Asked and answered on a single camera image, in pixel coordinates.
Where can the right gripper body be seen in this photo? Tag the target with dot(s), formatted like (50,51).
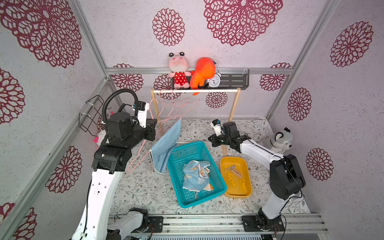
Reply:
(216,140)

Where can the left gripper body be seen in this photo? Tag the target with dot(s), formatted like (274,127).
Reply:
(149,132)

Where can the grey clothespin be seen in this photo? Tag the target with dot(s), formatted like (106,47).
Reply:
(231,168)

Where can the blue bear towel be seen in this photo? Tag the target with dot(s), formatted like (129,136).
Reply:
(163,147)

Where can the beige clothespin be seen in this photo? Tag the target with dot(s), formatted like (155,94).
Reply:
(237,173)

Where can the light blue patterned towel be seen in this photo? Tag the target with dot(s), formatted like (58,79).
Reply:
(196,176)

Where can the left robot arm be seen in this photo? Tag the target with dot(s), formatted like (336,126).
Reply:
(123,132)

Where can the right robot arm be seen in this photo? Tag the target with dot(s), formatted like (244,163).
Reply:
(286,177)

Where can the teal plastic basket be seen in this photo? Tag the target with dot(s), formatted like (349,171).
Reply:
(182,155)

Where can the yellow plastic tray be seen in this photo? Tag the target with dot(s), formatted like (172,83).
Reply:
(241,165)

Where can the wooden clothes rack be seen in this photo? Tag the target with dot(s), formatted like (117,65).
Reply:
(155,102)

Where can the white pink plush toy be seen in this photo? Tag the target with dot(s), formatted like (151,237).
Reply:
(100,137)

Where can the grey white husky plush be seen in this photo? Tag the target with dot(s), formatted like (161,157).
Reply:
(279,142)

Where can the white alarm clock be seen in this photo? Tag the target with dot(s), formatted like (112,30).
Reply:
(215,81)

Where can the pink frog plush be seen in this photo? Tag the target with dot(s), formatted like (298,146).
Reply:
(179,66)

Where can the orange red plush toy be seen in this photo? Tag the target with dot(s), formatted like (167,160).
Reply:
(205,69)

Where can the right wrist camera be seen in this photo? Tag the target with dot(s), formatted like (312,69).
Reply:
(216,125)

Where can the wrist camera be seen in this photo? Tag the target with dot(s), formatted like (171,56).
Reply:
(216,125)
(141,117)

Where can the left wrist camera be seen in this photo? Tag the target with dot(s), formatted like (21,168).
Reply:
(141,117)

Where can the black wire wall basket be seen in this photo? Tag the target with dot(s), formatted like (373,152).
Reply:
(90,120)

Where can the black wall shelf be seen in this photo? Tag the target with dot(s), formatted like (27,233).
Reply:
(232,81)

